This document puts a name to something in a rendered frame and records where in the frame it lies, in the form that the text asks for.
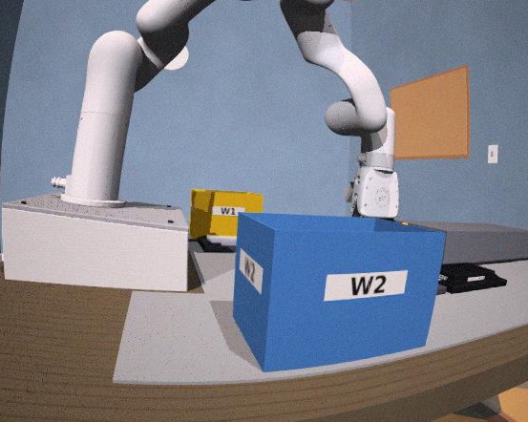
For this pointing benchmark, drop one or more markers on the blue bin labelled w2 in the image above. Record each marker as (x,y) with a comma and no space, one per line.
(308,296)

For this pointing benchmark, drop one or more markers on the yellow open bin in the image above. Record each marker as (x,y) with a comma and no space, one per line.
(215,213)

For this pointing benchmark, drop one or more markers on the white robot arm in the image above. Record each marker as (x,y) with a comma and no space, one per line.
(119,65)

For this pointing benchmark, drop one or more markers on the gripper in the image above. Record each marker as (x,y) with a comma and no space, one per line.
(381,197)

